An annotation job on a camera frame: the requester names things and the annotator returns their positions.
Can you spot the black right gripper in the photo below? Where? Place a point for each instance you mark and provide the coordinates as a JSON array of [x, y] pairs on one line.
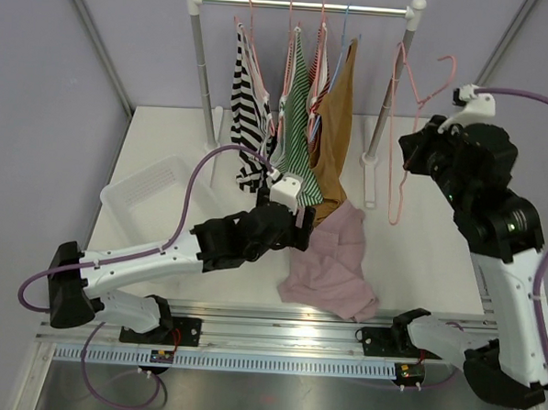
[[417, 146]]

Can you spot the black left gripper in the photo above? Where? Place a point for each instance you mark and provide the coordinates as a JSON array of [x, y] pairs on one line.
[[298, 236]]

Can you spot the pink wire hanger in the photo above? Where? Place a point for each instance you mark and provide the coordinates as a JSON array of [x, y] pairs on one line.
[[394, 128]]

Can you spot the pink mauve tank top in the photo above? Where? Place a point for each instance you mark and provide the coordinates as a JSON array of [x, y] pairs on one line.
[[328, 275]]

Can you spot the tan brown tank top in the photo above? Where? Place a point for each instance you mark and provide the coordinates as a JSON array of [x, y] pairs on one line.
[[331, 147]]

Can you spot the light blue wire hanger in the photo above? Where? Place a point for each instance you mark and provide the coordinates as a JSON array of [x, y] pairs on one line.
[[343, 49]]

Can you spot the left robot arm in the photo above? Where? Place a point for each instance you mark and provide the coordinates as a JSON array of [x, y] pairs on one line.
[[87, 286]]

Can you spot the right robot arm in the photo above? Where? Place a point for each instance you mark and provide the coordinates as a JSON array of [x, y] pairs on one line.
[[472, 166]]

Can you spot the green white striped tank top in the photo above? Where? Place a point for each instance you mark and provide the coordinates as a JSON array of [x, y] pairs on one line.
[[293, 156]]

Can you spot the black white striped tank top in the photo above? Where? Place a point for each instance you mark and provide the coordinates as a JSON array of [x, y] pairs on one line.
[[244, 116]]

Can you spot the red white striped tank top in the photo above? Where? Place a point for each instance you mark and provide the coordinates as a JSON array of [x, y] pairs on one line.
[[311, 145]]

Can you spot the pink hanger under red top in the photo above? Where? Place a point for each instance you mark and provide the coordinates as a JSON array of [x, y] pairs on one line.
[[317, 74]]

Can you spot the pink hanger under black top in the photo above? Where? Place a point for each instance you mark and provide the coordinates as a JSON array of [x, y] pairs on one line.
[[258, 71]]

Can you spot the white clothes rack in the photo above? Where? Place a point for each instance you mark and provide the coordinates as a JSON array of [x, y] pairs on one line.
[[411, 14]]

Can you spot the white plastic basket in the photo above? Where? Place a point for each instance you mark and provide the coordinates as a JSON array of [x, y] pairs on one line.
[[147, 205]]

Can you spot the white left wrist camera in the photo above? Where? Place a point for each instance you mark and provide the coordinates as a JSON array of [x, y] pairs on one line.
[[285, 189]]

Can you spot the aluminium mounting rail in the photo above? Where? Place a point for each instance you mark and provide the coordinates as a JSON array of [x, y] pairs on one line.
[[290, 330]]

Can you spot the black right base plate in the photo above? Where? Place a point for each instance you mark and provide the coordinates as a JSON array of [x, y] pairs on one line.
[[379, 342]]

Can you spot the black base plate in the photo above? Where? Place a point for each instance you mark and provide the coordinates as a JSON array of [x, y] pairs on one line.
[[379, 342], [185, 330]]

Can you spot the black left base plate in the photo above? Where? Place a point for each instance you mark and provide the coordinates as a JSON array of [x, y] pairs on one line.
[[185, 330]]

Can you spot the white slotted cable duct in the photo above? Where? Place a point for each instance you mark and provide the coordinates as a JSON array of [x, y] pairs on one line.
[[213, 361]]

